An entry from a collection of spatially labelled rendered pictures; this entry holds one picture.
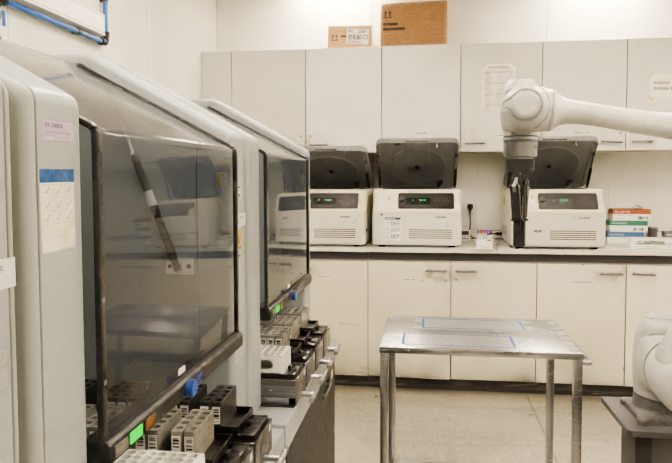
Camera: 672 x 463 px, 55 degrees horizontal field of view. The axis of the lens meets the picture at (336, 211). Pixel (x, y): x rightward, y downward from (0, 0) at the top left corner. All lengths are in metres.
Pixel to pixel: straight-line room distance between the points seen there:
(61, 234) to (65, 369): 0.16
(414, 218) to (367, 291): 0.55
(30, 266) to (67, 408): 0.19
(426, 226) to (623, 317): 1.28
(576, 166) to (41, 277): 3.94
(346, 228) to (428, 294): 0.65
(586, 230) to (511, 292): 0.58
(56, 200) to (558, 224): 3.52
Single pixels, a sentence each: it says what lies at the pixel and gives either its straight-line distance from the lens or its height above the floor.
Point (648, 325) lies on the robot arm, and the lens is 1.89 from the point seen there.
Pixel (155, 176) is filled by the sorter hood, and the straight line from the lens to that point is 1.03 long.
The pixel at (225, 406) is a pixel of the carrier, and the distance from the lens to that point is 1.41.
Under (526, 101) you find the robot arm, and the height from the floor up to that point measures 1.51.
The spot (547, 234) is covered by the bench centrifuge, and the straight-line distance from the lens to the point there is 4.07.
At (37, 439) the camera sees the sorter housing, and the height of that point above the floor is 1.05.
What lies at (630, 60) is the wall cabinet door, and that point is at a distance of 4.51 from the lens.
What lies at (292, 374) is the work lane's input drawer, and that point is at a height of 0.82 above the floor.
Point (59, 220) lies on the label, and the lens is 0.82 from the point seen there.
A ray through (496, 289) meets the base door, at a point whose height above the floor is 0.65.
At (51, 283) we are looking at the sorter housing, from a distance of 0.81.
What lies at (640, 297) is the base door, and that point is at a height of 0.62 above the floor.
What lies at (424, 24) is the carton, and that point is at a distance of 4.43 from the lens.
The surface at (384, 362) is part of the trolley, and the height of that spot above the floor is 0.77.
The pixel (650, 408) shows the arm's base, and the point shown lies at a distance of 1.93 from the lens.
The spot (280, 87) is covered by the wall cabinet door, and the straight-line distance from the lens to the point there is 4.42.
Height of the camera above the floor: 1.34
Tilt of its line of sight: 3 degrees down
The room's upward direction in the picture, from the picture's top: straight up
